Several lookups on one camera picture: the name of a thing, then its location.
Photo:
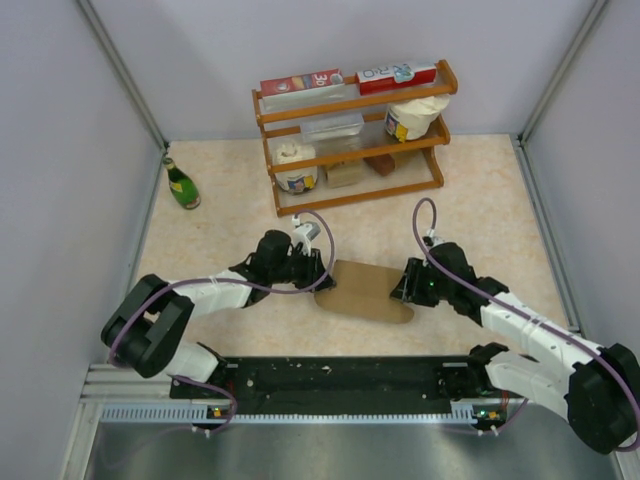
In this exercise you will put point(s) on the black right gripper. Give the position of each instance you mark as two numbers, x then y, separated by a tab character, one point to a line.
409	289

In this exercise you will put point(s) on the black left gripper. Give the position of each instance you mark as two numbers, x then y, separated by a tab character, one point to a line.
313	266

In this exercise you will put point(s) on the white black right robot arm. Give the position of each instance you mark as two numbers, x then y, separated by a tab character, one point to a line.
595	389

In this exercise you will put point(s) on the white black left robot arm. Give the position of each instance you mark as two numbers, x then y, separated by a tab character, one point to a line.
145	333

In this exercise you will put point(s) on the red foil wrap box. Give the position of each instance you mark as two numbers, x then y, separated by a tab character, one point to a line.
305	84

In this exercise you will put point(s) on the red white toothpaste box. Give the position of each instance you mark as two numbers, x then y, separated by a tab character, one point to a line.
395	76

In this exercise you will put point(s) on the green glass bottle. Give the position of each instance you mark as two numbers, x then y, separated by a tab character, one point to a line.
182	187

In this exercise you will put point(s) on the red brown brick block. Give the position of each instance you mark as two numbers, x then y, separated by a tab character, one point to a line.
383	164

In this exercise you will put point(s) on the clear plastic container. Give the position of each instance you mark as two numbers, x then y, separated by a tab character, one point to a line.
332	127

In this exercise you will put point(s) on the white bag upper shelf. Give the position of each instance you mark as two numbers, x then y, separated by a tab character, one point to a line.
410	120

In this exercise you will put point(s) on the orange wooden shelf rack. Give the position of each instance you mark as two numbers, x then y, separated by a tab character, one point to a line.
424	172

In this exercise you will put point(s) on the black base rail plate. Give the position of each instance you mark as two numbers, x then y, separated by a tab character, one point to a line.
338	386

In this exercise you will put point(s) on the aluminium frame rail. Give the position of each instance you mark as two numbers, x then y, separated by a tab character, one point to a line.
130	398

